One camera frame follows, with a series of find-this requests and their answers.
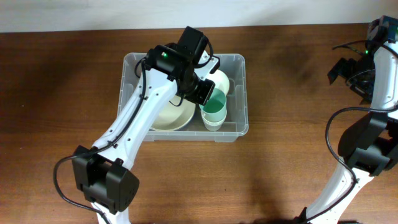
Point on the clear plastic storage bin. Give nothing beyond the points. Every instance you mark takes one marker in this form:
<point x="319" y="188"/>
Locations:
<point x="236" y="123"/>

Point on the mint green plastic cup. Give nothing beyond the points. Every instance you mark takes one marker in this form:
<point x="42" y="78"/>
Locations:
<point x="215" y="107"/>

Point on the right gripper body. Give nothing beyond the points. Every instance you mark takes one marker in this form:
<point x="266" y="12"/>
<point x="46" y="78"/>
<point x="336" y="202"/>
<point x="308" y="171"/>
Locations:
<point x="361" y="75"/>

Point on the cream plate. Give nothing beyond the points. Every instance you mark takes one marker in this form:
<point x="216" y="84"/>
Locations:
<point x="174" y="117"/>

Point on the cream plastic cup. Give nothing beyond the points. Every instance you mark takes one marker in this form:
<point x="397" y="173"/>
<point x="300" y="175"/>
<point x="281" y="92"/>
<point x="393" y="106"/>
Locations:
<point x="212" y="123"/>

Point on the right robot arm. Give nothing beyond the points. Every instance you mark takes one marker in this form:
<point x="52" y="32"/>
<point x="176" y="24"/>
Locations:
<point x="369" y="146"/>

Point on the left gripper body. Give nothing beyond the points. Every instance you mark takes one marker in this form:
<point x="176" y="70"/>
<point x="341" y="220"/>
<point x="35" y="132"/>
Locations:
<point x="199" y="90"/>

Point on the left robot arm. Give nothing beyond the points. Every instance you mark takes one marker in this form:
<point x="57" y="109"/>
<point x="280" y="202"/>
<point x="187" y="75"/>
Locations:
<point x="103" y="172"/>

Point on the white small bowl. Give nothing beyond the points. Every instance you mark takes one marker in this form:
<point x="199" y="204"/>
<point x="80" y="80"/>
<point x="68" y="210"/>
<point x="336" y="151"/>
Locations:
<point x="221" y="81"/>

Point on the grey plastic cup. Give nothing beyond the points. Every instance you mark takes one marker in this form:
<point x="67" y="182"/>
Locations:
<point x="212" y="127"/>

